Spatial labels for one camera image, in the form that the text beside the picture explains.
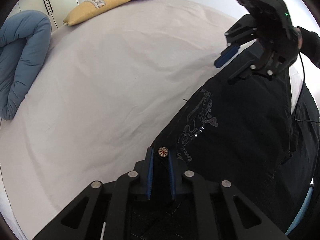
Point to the blue rolled duvet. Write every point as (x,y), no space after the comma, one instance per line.
(25,40)

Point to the white bed sheet mattress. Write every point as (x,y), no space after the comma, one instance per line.
(106,90)

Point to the right hand black sleeve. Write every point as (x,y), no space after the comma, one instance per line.
(310,45)

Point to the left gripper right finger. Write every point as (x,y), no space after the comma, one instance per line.
(177,167)

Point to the yellow cushion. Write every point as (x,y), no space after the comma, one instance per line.
(90,9)

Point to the light blue plastic stool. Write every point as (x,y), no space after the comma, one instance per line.
(302,210)

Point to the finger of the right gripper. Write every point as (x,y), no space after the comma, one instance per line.
(240,67)
(226,55)

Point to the black denim pants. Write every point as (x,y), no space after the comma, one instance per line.
(250,134)

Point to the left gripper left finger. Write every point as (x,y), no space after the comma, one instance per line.
(145,173)

